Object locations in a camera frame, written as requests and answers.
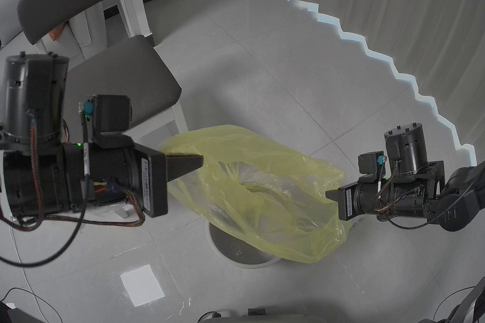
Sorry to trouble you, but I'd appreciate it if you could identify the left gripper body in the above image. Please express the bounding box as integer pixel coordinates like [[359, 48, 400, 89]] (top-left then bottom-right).
[[62, 143, 168, 219]]

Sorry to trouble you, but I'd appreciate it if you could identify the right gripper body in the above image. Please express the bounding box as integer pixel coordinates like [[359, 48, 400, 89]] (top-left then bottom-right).
[[338, 178, 393, 222]]

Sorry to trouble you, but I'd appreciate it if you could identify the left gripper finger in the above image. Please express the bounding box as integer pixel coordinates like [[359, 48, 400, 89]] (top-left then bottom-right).
[[167, 154, 204, 183]]

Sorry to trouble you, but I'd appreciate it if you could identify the yellow plastic bag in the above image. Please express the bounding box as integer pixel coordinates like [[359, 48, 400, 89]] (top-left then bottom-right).
[[159, 124, 351, 264]]

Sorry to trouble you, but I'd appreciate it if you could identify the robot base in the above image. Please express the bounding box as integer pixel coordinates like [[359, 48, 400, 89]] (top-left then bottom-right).
[[197, 308, 321, 323]]

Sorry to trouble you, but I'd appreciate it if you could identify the white trash bin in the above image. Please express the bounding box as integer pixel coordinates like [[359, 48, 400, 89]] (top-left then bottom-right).
[[206, 217, 279, 270]]

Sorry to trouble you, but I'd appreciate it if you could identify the pale grey sofa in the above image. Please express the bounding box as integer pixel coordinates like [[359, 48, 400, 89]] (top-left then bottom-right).
[[0, 0, 108, 125]]

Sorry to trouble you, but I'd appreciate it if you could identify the white curtain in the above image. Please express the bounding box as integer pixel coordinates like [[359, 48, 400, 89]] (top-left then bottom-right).
[[258, 0, 485, 178]]

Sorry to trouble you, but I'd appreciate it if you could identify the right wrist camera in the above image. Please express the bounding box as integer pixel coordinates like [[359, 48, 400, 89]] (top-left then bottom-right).
[[358, 150, 386, 178]]

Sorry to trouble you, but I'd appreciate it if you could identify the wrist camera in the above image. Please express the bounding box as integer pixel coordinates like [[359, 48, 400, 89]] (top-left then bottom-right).
[[358, 150, 386, 178], [91, 94, 135, 150]]

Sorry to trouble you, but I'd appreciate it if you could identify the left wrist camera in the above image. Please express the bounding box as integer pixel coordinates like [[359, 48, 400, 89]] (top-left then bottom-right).
[[91, 94, 135, 150]]

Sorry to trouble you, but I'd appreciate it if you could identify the white cable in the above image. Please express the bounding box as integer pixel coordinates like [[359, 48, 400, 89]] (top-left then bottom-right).
[[11, 229, 40, 314]]

